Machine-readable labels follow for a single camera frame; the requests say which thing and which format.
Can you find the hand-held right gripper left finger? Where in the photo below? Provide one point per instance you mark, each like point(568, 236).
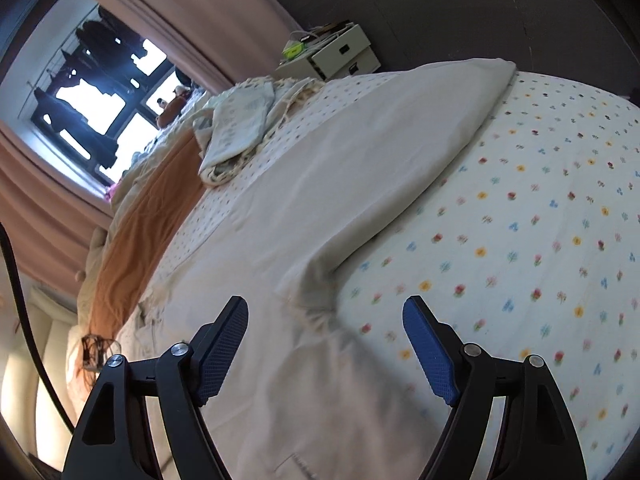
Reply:
point(220, 360)

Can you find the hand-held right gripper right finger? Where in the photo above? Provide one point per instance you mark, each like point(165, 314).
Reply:
point(430, 355)

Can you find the cream large garment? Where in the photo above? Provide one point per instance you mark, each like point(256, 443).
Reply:
point(350, 185)

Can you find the cream patterned clothes pile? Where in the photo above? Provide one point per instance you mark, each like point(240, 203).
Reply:
point(235, 125)

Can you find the dark hanging clothes row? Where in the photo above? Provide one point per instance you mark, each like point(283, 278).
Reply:
point(100, 40)

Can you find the floral print bed sheet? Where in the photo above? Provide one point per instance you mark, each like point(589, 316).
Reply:
point(525, 260)

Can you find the orange blanket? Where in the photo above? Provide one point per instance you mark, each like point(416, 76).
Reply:
point(140, 250)

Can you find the white dotted bed cover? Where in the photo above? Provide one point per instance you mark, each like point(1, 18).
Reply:
point(225, 210)

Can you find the white upholstered furniture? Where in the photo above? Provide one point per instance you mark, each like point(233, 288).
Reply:
point(50, 370)

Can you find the pink curtain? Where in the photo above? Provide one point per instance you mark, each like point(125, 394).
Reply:
point(45, 210)
point(200, 15)

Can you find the brown plush toy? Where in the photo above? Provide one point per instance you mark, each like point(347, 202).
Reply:
point(170, 110)

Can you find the window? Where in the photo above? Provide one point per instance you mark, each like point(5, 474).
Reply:
point(85, 95)

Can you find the white nightstand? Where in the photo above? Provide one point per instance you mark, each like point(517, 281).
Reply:
point(345, 52)

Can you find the green small item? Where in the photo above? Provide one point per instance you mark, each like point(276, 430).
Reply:
point(293, 50)

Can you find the papers on nightstand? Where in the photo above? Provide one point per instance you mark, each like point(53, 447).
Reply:
point(325, 32)

